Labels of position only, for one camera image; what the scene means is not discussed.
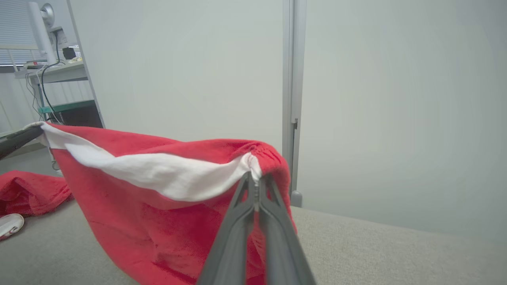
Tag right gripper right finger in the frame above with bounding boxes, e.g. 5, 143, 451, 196
259, 174, 317, 285

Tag black desk cable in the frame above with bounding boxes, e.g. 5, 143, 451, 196
40, 30, 66, 123

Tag white window blind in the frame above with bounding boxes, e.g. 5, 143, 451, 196
0, 0, 38, 66

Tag grey desk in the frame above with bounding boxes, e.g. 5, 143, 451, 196
15, 61, 88, 119

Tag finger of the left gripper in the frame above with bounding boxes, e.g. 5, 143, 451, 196
0, 126, 44, 160

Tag red and white garment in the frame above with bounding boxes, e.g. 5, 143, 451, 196
0, 121, 298, 285

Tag white monitor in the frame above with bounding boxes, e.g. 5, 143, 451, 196
27, 1, 64, 66

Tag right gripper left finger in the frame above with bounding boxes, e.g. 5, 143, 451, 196
197, 172, 260, 285

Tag grey partition post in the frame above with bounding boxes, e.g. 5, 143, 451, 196
282, 0, 308, 206

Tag green shelf board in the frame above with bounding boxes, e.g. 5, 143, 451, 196
38, 100, 96, 114

